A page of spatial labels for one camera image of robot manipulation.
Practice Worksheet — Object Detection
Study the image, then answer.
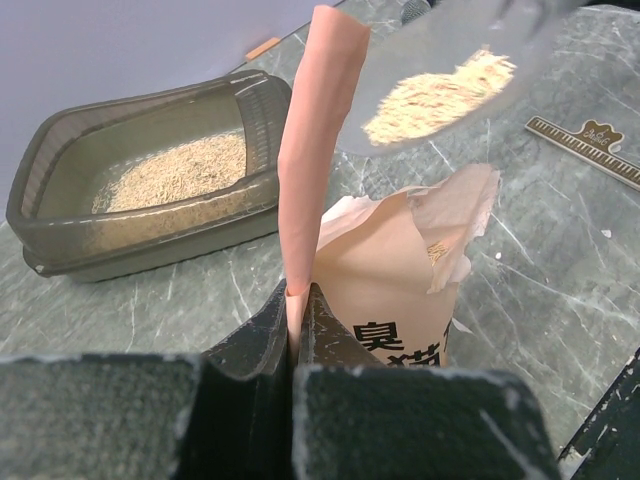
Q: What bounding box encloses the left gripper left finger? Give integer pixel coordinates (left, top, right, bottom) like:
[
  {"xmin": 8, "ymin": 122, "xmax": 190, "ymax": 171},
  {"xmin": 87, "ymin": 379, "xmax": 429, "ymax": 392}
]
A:
[{"xmin": 1, "ymin": 287, "xmax": 289, "ymax": 479}]

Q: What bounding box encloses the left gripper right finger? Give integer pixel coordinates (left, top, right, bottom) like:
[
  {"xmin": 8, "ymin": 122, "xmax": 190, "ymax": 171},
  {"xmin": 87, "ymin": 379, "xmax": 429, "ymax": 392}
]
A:
[{"xmin": 292, "ymin": 286, "xmax": 558, "ymax": 479}]

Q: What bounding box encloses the pink cat litter bag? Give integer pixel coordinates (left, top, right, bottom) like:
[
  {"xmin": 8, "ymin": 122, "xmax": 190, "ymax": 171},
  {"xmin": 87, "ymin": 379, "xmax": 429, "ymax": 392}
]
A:
[{"xmin": 277, "ymin": 5, "xmax": 500, "ymax": 367}]

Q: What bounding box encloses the clear plastic litter scoop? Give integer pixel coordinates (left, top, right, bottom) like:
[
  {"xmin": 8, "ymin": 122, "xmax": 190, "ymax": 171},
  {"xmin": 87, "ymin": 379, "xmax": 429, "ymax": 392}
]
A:
[{"xmin": 338, "ymin": 1, "xmax": 582, "ymax": 156}]

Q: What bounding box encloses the brown plastic litter box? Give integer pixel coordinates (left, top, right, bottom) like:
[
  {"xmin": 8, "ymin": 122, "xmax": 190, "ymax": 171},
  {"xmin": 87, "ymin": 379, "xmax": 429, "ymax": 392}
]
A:
[{"xmin": 6, "ymin": 70, "xmax": 291, "ymax": 282}]

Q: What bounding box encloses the beige cat litter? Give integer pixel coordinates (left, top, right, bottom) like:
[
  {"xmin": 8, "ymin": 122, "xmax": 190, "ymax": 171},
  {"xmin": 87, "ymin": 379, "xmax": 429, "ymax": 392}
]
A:
[{"xmin": 92, "ymin": 133, "xmax": 246, "ymax": 213}]

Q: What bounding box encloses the small wooden comb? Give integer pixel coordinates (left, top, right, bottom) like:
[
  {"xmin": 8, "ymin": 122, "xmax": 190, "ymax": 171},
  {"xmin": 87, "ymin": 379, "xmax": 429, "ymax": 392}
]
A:
[{"xmin": 525, "ymin": 116, "xmax": 640, "ymax": 191}]

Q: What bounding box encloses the orange tape piece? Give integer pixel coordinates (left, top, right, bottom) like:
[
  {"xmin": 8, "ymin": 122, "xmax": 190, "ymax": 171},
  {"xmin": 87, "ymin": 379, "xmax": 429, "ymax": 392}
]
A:
[{"xmin": 245, "ymin": 37, "xmax": 280, "ymax": 62}]

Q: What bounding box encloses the black handheld microphone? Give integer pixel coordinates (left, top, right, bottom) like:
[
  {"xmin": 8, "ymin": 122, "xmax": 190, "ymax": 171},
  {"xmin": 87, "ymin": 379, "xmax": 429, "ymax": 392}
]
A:
[{"xmin": 400, "ymin": 0, "xmax": 432, "ymax": 25}]

